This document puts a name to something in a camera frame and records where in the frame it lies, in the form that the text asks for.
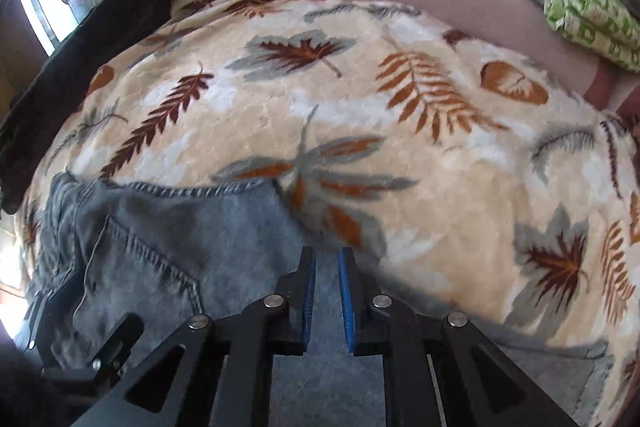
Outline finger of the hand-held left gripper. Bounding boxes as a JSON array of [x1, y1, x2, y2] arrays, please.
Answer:
[[42, 313, 146, 400]]

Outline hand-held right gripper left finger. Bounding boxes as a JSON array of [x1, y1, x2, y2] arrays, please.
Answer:
[[70, 247, 318, 427]]

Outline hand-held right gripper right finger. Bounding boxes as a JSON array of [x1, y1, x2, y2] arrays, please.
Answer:
[[338, 248, 576, 427]]

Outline grey-blue denim pants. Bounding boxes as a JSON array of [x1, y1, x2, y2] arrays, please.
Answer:
[[25, 172, 616, 427]]

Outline leaf-printed fleece blanket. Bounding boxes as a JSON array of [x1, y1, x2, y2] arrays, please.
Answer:
[[15, 0, 640, 427]]

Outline black cloth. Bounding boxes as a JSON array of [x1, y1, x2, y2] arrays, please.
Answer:
[[0, 0, 201, 215]]

